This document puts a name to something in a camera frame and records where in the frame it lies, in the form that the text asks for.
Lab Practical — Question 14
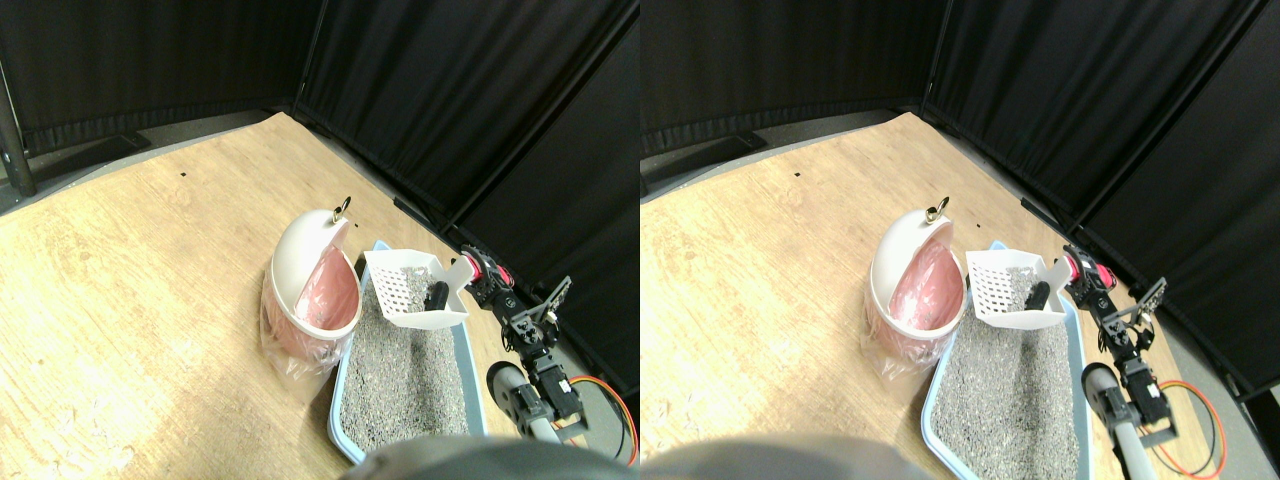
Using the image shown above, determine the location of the black curtain stand pole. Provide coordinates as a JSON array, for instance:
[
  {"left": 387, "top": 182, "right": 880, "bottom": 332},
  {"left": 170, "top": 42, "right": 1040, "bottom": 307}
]
[
  {"left": 919, "top": 0, "right": 952, "bottom": 111},
  {"left": 0, "top": 58, "right": 37, "bottom": 197},
  {"left": 448, "top": 15, "right": 640, "bottom": 233},
  {"left": 292, "top": 0, "right": 327, "bottom": 109},
  {"left": 1074, "top": 0, "right": 1267, "bottom": 231}
]

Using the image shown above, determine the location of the white bin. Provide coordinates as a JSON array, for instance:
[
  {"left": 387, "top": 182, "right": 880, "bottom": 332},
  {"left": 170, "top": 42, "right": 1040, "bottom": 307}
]
[
  {"left": 868, "top": 197, "right": 967, "bottom": 383},
  {"left": 260, "top": 197, "right": 363, "bottom": 393}
]

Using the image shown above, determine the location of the orange wire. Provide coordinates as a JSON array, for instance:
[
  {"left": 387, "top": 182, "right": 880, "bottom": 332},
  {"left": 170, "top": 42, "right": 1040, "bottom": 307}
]
[
  {"left": 1150, "top": 380, "right": 1217, "bottom": 477},
  {"left": 572, "top": 375, "right": 639, "bottom": 467}
]

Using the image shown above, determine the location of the blue litter tray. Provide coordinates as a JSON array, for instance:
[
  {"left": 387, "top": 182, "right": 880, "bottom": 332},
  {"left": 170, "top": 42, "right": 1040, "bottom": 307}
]
[
  {"left": 921, "top": 240, "right": 1091, "bottom": 480},
  {"left": 328, "top": 240, "right": 491, "bottom": 466}
]

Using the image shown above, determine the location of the black curtain stand foot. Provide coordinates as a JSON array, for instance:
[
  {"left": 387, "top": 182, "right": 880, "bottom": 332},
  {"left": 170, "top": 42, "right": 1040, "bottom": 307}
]
[
  {"left": 1020, "top": 197, "right": 1077, "bottom": 237},
  {"left": 393, "top": 197, "right": 451, "bottom": 237}
]

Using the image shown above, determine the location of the white scoop with red handle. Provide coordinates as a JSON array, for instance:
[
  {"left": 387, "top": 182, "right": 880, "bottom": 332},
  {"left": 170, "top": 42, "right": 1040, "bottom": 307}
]
[
  {"left": 966, "top": 248, "right": 1112, "bottom": 329},
  {"left": 364, "top": 249, "right": 512, "bottom": 330}
]

